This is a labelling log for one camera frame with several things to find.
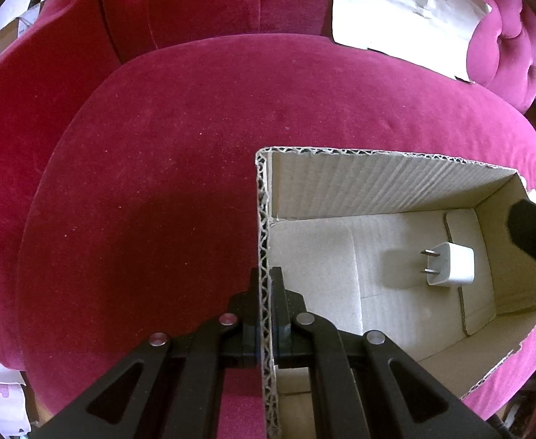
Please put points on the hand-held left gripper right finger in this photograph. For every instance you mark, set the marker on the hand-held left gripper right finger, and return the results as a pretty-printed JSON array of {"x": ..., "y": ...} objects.
[{"x": 278, "y": 329}]

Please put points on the white cardboard sheet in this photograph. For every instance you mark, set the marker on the white cardboard sheet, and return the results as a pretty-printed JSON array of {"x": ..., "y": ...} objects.
[{"x": 386, "y": 9}]

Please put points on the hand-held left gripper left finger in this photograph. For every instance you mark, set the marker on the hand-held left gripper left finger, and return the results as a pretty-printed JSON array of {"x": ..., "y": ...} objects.
[{"x": 255, "y": 329}]

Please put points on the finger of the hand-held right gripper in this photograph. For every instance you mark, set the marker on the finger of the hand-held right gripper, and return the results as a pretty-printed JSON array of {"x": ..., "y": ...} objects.
[{"x": 535, "y": 233}]

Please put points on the brown cardboard box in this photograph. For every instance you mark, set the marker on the brown cardboard box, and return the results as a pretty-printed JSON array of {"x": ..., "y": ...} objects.
[{"x": 11, "y": 32}]

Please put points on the small white cube charger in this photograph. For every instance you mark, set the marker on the small white cube charger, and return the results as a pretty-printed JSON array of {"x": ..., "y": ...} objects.
[{"x": 455, "y": 265}]

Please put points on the pink velvet armchair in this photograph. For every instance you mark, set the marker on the pink velvet armchair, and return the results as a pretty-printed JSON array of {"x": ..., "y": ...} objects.
[{"x": 158, "y": 169}]

